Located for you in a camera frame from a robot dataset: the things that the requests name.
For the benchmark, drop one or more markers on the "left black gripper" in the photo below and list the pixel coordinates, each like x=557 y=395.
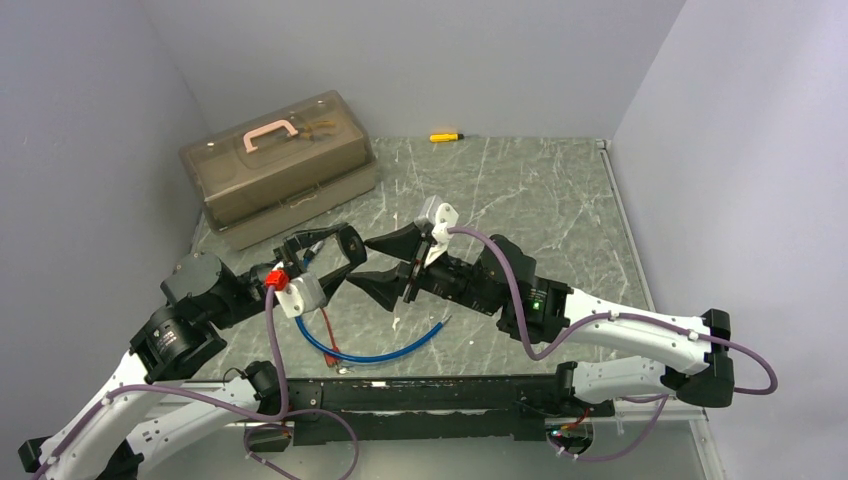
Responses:
x=290 y=253

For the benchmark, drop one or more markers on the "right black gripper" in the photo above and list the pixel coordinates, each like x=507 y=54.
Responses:
x=410 y=242

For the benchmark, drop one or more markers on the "blue cable lock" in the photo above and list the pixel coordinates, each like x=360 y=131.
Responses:
x=363 y=328

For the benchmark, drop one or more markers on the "black padlock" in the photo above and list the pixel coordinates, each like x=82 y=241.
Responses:
x=351 y=246

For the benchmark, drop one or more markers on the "red cable lock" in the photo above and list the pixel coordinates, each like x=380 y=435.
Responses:
x=331 y=360

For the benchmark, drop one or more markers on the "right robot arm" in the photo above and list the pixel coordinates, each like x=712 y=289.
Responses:
x=683 y=356

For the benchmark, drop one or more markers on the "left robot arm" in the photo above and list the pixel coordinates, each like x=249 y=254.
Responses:
x=144 y=412

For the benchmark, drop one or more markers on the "brown translucent tool box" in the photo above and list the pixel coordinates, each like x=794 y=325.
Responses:
x=269 y=174

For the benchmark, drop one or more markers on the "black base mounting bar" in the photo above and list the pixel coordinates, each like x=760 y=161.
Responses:
x=331 y=410

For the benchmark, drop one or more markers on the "yellow handled screwdriver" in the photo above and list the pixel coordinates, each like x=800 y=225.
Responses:
x=446 y=137

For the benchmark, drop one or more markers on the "aluminium frame rail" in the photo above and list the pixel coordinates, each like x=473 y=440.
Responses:
x=622 y=411

